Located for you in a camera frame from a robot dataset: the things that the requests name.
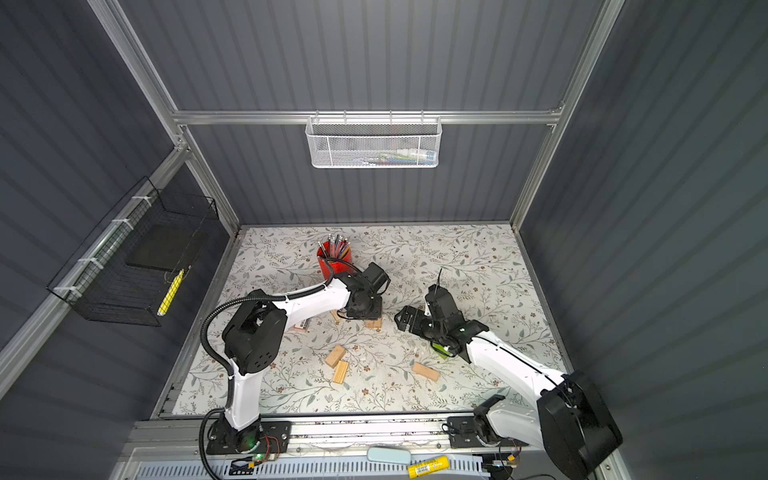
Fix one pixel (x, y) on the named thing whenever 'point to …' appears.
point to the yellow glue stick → (428, 467)
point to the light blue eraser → (389, 455)
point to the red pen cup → (334, 256)
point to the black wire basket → (132, 267)
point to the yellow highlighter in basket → (170, 293)
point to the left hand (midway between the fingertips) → (376, 314)
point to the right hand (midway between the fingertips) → (409, 323)
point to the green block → (441, 349)
